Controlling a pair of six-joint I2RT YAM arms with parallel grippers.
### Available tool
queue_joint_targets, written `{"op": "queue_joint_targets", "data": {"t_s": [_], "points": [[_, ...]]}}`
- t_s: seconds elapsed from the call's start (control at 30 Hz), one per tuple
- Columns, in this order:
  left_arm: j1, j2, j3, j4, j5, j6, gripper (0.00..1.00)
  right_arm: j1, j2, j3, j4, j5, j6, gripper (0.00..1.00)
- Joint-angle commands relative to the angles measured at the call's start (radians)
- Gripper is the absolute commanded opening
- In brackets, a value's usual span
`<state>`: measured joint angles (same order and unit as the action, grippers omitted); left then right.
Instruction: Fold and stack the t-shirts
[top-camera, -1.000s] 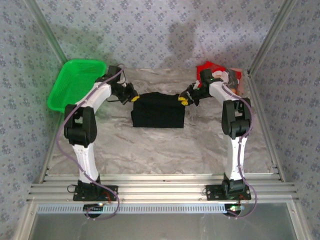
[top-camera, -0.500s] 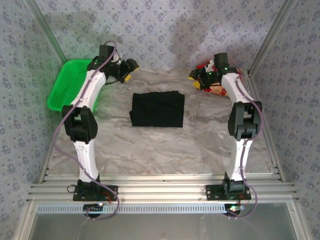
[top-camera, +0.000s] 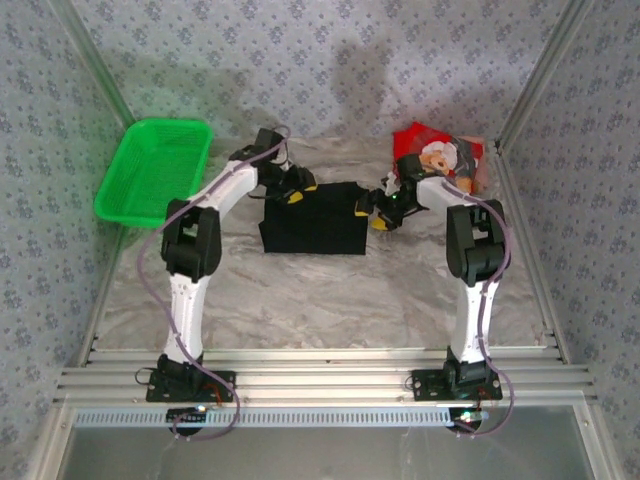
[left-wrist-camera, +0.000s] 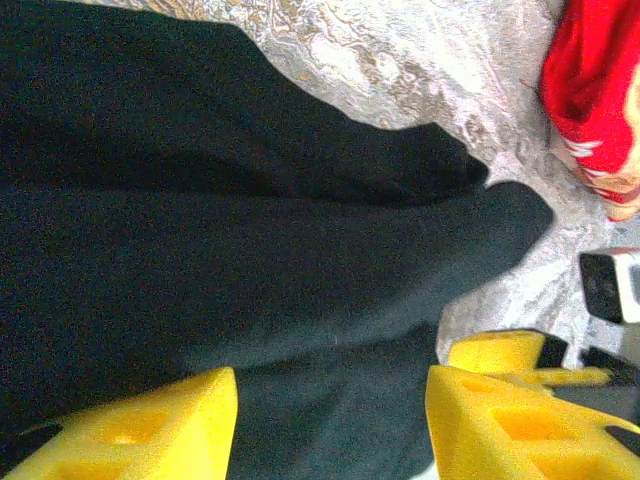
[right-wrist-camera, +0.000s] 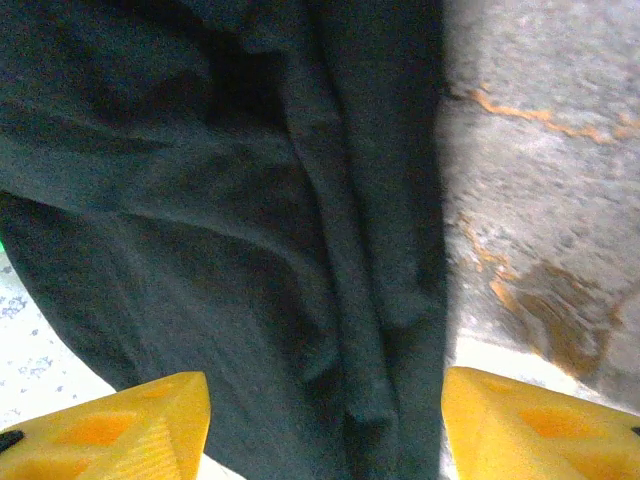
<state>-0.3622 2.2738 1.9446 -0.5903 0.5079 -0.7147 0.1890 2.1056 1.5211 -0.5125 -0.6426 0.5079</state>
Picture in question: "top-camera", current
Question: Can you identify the black t-shirt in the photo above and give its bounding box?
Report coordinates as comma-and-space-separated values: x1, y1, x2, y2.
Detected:
258, 182, 370, 257

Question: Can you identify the green plastic basket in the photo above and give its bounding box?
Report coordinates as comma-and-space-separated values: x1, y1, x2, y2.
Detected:
93, 117, 215, 229

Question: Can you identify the right controller board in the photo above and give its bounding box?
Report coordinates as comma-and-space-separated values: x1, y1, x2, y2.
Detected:
447, 407, 490, 432

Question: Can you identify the controller board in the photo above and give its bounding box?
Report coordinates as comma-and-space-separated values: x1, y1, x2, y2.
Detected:
167, 406, 210, 425
447, 407, 490, 432

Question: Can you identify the grey metal panel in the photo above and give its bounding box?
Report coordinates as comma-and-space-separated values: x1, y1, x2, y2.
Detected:
54, 405, 609, 480

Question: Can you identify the left controller board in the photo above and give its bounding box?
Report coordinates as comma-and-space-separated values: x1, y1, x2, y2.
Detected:
167, 406, 210, 425

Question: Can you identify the aluminium mounting rail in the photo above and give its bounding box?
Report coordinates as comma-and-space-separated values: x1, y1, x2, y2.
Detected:
54, 347, 599, 407

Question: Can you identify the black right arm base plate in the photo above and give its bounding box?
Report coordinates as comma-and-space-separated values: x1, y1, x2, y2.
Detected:
410, 368, 504, 403

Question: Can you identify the aluminium corner post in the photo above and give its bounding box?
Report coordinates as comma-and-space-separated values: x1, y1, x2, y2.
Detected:
48, 0, 137, 125
493, 0, 597, 152

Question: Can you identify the slotted grey cable duct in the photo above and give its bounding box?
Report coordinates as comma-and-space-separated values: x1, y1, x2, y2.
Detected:
74, 406, 494, 430

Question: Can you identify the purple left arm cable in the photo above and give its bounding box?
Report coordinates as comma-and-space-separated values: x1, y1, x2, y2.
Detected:
136, 124, 292, 444

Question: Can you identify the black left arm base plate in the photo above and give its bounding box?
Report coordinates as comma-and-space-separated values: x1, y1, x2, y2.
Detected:
145, 368, 237, 404

